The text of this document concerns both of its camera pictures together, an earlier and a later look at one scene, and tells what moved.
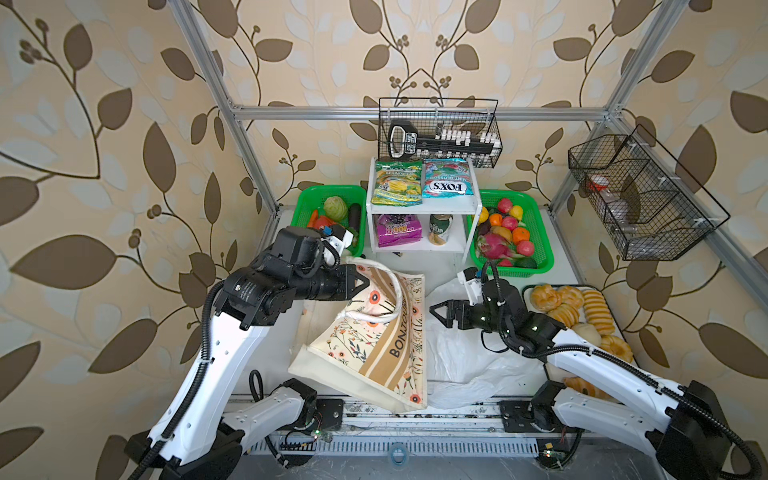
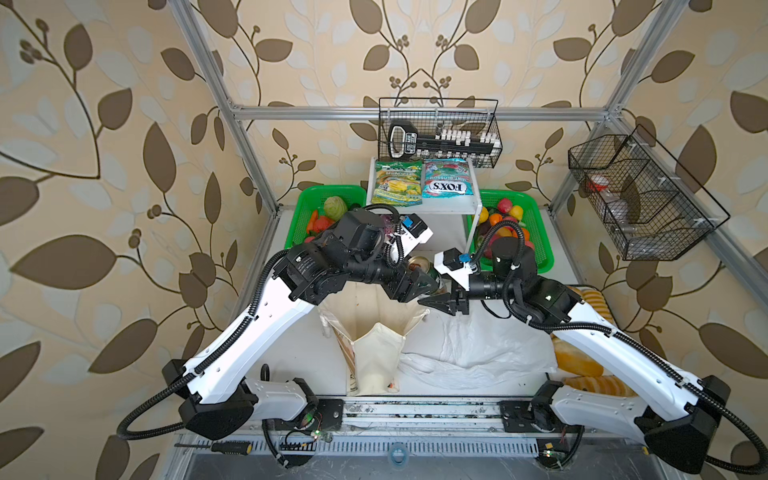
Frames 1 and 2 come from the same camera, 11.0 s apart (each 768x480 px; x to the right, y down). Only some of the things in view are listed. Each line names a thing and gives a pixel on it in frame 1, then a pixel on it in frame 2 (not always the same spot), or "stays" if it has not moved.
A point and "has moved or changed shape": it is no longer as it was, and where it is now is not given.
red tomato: [323, 221] stays
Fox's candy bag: [446, 177] stays
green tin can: [439, 228] to [425, 264]
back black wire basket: [417, 129] stays
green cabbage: [335, 208] stays
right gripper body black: [482, 320] to [485, 286]
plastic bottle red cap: [614, 202] stays
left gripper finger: [351, 275] to [413, 285]
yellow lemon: [516, 212] stays
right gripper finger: [460, 310] to [457, 300]
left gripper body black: [319, 282] to [368, 267]
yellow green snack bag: [398, 183] stays
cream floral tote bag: [373, 345] has moved or changed shape
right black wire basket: [648, 204] stays
